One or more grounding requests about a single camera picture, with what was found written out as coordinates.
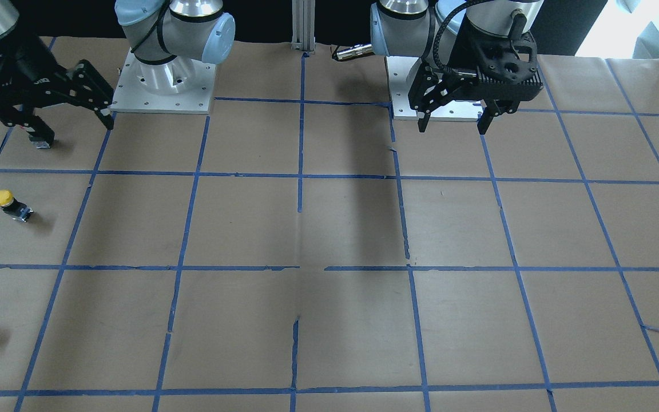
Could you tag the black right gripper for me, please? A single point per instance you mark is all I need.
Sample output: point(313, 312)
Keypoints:
point(27, 67)

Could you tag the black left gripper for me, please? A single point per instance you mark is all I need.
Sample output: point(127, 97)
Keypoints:
point(456, 52)

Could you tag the yellow push button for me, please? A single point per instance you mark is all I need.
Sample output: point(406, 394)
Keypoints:
point(12, 207)

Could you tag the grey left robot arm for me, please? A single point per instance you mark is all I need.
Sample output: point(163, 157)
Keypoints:
point(410, 28)

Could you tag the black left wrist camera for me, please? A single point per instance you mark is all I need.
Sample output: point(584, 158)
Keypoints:
point(511, 57)

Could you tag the aluminium frame post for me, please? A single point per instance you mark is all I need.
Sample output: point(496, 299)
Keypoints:
point(303, 25)

